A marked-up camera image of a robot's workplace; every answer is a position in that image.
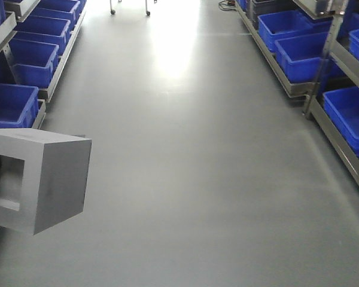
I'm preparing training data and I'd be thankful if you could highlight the gray hollow base block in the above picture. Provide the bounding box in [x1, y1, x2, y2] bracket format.
[0, 128, 92, 235]

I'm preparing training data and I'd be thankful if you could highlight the blue bin near left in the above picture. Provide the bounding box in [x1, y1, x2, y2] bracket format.
[0, 84, 39, 129]

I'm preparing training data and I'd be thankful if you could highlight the blue bin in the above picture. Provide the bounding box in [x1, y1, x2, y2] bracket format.
[323, 87, 359, 158]
[258, 10, 313, 53]
[275, 32, 328, 84]
[9, 39, 59, 88]
[0, 84, 39, 129]

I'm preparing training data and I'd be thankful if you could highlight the blue bin right far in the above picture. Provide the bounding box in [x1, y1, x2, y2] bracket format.
[258, 10, 313, 53]

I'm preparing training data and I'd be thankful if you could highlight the blue bin right middle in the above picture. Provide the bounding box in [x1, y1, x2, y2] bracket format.
[275, 32, 328, 84]

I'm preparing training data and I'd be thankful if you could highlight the blue bin right near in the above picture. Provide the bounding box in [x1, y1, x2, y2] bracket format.
[323, 87, 359, 158]

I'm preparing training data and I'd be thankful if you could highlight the left shelf rack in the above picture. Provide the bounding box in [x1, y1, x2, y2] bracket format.
[0, 0, 87, 249]

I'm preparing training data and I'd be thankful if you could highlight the shelf rack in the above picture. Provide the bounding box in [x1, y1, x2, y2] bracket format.
[236, 1, 359, 186]
[0, 0, 87, 249]

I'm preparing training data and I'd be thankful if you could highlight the right shelf rack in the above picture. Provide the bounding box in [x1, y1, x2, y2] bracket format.
[236, 1, 359, 186]

